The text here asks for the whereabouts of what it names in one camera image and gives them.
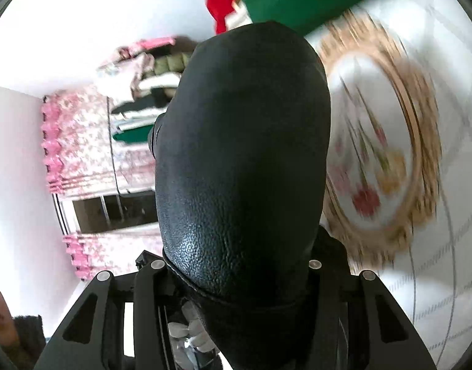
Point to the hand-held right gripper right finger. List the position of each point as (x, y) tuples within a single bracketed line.
[(367, 316)]

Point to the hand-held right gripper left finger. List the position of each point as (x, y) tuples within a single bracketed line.
[(116, 316)]

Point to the black leather jacket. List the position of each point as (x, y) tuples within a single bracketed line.
[(240, 142)]

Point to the metal clothes rack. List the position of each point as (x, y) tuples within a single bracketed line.
[(113, 154)]

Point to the person's dark fleece clothing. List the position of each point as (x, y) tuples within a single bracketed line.
[(27, 343)]

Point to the window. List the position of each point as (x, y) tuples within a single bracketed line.
[(105, 210)]

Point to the white floral quilted mat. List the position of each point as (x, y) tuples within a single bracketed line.
[(444, 239)]

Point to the pink floral curtain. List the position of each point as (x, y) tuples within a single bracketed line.
[(78, 142)]

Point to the dark green garment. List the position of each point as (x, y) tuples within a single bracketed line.
[(132, 135)]

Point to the white puffer jacket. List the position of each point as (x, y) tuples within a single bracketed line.
[(159, 82)]

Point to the pale pink garment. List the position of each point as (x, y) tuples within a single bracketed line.
[(124, 73)]

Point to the olive puffer jacket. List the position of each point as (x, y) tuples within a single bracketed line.
[(170, 63)]

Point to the bright pink garment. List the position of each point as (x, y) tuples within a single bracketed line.
[(147, 43)]

